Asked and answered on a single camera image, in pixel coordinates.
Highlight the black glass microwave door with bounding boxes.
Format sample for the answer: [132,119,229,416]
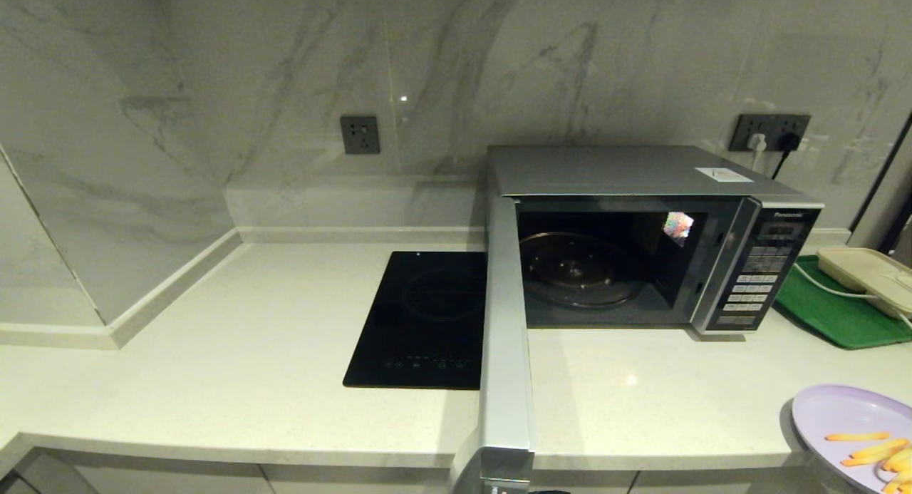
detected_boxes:
[449,197,537,494]

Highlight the lilac plastic plate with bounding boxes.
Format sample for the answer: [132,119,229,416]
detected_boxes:
[792,385,912,494]

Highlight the silver microwave oven body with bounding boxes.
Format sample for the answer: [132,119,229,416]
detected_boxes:
[486,145,825,336]

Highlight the black induction cooktop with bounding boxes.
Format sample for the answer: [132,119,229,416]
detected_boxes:
[343,250,489,390]

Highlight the green plastic tray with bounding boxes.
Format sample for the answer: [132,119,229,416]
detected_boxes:
[774,255,912,351]

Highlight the grey single wall outlet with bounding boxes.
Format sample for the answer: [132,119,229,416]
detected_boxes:
[340,115,380,155]

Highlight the grey double wall outlet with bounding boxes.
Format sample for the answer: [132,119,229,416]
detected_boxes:
[729,114,812,153]

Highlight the black power cord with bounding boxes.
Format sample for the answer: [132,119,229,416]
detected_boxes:
[772,131,802,180]

